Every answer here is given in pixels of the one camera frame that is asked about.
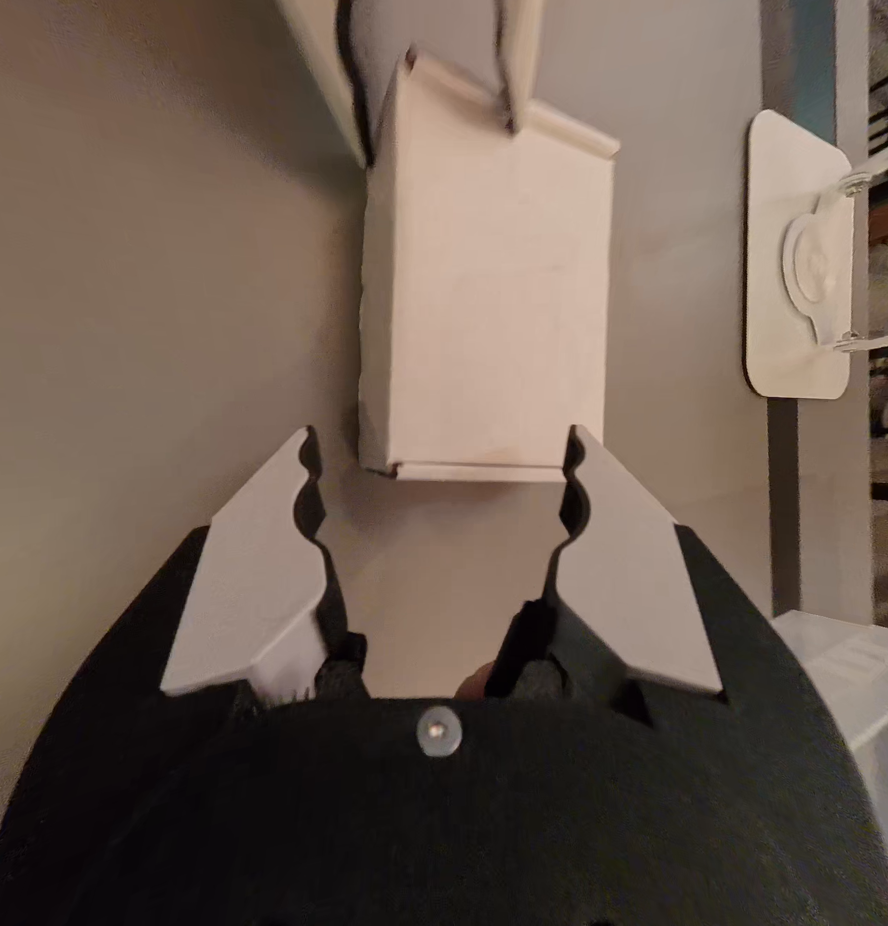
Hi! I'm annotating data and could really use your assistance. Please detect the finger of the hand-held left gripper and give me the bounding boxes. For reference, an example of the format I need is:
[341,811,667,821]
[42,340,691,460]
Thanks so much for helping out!
[494,0,545,136]
[277,0,376,169]

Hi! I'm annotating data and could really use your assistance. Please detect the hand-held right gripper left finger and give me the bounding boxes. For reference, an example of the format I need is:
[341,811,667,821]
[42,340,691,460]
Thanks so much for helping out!
[160,425,347,697]

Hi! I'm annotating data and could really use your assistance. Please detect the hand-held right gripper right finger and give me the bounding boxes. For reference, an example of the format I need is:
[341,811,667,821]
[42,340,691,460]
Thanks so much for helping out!
[541,424,725,706]

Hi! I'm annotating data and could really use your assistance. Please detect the white cardboard box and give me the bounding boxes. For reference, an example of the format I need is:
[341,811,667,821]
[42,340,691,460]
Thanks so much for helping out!
[357,47,622,483]

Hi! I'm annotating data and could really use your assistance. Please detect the clear plastic bin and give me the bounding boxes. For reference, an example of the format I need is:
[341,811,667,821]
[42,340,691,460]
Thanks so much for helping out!
[773,610,888,926]

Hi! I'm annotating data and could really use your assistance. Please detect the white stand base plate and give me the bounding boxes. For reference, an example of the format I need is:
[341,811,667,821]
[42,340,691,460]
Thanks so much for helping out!
[744,110,856,400]

